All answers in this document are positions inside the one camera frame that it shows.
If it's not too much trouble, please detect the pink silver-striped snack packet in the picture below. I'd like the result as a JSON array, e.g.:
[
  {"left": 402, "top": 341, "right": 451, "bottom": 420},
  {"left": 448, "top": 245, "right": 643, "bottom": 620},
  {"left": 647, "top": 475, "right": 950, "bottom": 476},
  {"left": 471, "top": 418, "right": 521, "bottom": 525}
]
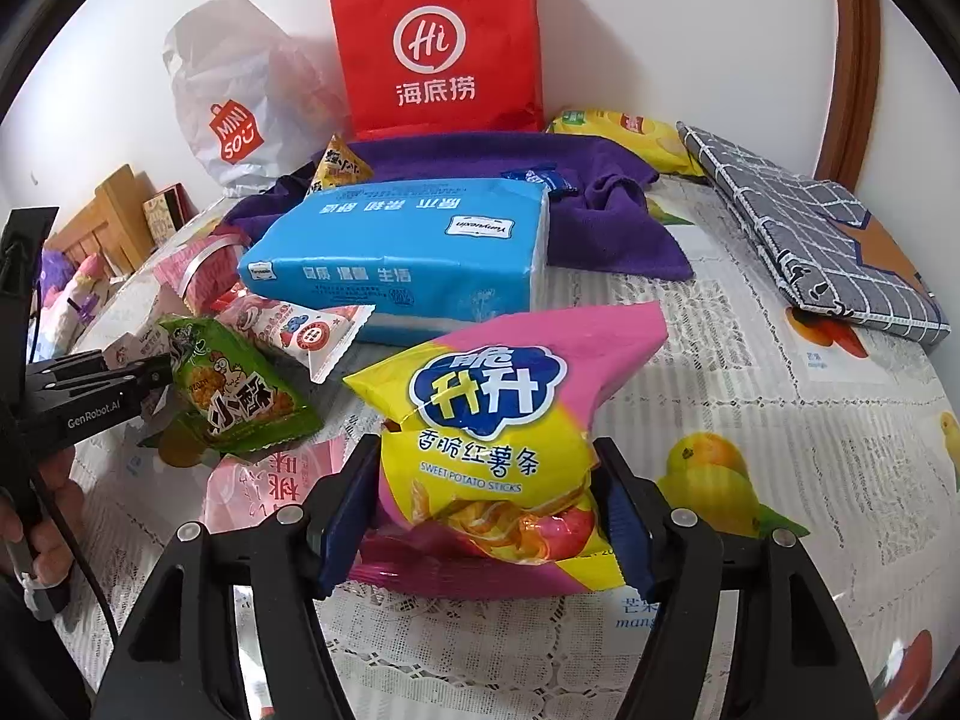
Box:
[{"left": 154, "top": 232, "right": 252, "bottom": 316}]

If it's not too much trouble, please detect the pink peach snack packet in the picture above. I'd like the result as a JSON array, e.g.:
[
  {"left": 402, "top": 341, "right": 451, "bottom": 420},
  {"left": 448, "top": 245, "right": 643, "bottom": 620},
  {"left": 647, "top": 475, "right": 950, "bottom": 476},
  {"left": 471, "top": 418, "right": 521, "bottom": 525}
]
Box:
[{"left": 204, "top": 435, "right": 353, "bottom": 535}]

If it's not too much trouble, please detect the pink printed fabric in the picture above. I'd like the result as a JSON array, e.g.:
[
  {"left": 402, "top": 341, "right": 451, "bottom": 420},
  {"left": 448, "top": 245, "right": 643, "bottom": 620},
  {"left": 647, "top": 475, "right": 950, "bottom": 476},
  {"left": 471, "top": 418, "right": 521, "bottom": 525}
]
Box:
[{"left": 37, "top": 251, "right": 102, "bottom": 361}]

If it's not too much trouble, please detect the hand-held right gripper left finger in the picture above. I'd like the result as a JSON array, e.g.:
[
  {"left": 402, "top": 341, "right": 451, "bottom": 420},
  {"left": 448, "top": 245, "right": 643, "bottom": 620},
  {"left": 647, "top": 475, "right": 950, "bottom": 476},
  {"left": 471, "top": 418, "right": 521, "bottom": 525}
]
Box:
[{"left": 90, "top": 433, "right": 383, "bottom": 720}]

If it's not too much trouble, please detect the red paper bag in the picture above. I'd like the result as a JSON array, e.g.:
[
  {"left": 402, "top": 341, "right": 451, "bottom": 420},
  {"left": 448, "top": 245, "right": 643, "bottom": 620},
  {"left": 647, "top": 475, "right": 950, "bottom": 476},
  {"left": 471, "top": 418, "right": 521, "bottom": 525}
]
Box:
[{"left": 328, "top": 0, "right": 546, "bottom": 142}]

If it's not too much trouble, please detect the purple towel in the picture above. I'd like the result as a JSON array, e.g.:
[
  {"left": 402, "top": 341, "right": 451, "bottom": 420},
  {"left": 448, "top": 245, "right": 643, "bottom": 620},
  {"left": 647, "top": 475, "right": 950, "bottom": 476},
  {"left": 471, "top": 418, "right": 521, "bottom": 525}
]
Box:
[{"left": 221, "top": 131, "right": 695, "bottom": 282}]

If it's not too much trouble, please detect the red-edged patterned box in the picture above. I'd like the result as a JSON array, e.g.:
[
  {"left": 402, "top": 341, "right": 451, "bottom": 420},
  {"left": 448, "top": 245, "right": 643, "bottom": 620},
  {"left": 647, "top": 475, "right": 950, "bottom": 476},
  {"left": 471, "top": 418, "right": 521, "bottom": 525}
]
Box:
[{"left": 142, "top": 184, "right": 197, "bottom": 245}]

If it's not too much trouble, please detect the small blue wrapper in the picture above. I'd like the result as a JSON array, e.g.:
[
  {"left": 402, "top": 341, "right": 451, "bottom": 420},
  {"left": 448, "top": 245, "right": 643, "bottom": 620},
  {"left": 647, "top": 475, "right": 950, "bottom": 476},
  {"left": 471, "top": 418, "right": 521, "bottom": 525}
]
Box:
[{"left": 502, "top": 165, "right": 575, "bottom": 193}]

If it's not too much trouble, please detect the grey checked cloth folder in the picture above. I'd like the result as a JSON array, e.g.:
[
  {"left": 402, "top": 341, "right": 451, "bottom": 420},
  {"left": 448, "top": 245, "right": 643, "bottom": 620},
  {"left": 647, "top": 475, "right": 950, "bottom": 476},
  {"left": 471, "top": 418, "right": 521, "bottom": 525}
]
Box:
[{"left": 677, "top": 122, "right": 952, "bottom": 346}]

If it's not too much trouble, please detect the black cable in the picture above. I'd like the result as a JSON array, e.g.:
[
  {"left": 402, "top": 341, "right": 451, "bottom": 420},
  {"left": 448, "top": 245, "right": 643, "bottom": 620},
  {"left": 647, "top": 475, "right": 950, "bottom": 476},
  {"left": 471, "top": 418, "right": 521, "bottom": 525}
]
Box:
[{"left": 30, "top": 457, "right": 121, "bottom": 638}]

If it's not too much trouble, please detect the green snack packet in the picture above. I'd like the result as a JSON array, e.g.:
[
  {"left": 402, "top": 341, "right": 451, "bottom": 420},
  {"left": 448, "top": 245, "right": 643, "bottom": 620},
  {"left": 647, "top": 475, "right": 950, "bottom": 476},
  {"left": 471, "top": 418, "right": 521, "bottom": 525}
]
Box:
[{"left": 157, "top": 315, "right": 317, "bottom": 458}]

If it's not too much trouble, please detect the orange triangular snack packet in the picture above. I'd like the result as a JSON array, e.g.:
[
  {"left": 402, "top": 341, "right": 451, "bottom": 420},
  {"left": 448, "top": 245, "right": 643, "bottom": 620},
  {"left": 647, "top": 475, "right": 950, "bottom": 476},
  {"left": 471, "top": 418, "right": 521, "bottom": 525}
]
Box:
[{"left": 307, "top": 133, "right": 374, "bottom": 200}]

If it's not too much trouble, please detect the pink white strawberry snack packet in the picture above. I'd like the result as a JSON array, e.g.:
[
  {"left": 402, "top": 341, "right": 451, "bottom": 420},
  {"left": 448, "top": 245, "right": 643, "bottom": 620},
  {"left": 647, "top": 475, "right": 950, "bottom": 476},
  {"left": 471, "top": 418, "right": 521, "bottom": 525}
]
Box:
[{"left": 217, "top": 294, "right": 376, "bottom": 383}]

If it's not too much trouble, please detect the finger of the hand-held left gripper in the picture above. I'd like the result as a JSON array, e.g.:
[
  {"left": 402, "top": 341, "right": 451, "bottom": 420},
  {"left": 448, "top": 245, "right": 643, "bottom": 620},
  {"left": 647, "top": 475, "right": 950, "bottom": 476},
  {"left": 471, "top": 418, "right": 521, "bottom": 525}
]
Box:
[{"left": 105, "top": 354, "right": 176, "bottom": 402}]

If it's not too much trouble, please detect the person's left hand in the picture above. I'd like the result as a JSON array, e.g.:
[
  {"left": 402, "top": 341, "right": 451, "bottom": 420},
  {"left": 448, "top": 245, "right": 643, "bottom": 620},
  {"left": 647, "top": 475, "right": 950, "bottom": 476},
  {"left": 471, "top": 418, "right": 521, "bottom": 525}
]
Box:
[{"left": 0, "top": 450, "right": 86, "bottom": 590}]

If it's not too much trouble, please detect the blue tissue pack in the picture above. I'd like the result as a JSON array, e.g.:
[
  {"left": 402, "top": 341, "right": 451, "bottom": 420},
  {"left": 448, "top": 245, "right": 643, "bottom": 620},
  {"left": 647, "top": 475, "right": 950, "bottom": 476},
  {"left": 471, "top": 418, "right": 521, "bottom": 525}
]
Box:
[{"left": 238, "top": 178, "right": 552, "bottom": 346}]

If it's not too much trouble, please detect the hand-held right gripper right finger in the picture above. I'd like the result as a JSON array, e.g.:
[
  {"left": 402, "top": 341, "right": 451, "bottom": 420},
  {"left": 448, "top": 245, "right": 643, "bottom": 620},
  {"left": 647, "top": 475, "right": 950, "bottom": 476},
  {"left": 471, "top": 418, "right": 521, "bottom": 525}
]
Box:
[{"left": 592, "top": 436, "right": 878, "bottom": 720}]

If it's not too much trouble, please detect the yellow chips bag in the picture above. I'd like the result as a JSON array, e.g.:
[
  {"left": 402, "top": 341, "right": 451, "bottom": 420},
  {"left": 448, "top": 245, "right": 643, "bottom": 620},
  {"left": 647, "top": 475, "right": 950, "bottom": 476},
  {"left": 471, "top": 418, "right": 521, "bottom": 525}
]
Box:
[{"left": 546, "top": 109, "right": 706, "bottom": 177}]

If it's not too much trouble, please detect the pink yellow sweet potato bag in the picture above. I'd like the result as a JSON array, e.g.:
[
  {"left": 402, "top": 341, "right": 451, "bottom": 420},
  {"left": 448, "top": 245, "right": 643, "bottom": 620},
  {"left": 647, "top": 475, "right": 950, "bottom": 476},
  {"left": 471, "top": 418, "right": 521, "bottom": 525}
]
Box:
[{"left": 343, "top": 301, "right": 668, "bottom": 599}]

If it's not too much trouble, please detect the fruit print tablecloth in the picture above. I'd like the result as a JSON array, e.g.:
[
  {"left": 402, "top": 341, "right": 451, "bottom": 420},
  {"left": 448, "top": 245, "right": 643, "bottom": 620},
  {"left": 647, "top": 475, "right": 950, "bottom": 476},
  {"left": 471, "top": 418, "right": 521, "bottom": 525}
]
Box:
[{"left": 56, "top": 157, "right": 960, "bottom": 720}]

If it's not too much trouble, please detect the brown wooden door frame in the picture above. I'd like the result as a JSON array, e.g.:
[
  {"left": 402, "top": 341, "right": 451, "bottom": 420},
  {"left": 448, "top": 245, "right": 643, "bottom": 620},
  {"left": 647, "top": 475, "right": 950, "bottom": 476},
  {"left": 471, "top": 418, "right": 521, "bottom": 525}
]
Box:
[{"left": 815, "top": 0, "right": 882, "bottom": 188}]

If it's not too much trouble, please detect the white plastic bag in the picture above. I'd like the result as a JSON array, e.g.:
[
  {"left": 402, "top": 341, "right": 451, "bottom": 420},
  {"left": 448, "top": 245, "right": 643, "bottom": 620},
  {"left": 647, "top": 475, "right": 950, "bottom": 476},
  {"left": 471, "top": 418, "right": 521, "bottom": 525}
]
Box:
[{"left": 163, "top": 0, "right": 353, "bottom": 196}]

